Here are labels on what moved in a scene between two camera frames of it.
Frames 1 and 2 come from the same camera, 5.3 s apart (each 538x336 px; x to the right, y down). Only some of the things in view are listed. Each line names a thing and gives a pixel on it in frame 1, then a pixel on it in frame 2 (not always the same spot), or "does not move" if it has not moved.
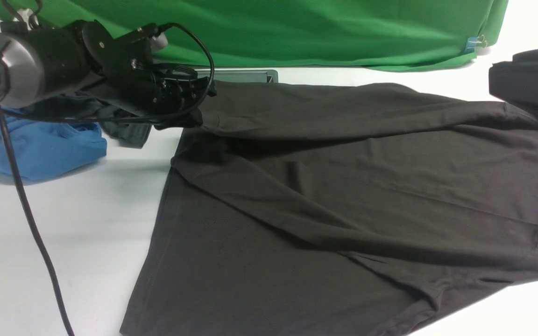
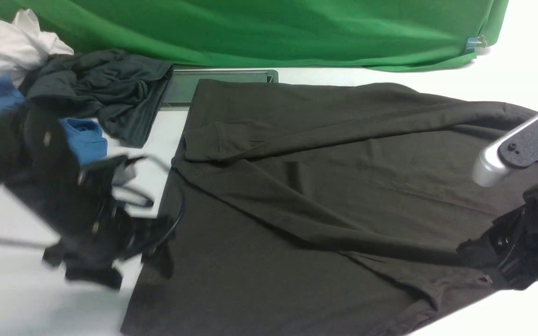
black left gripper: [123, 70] -> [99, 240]
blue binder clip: [473, 43] does not move
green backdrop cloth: [407, 35] does not move
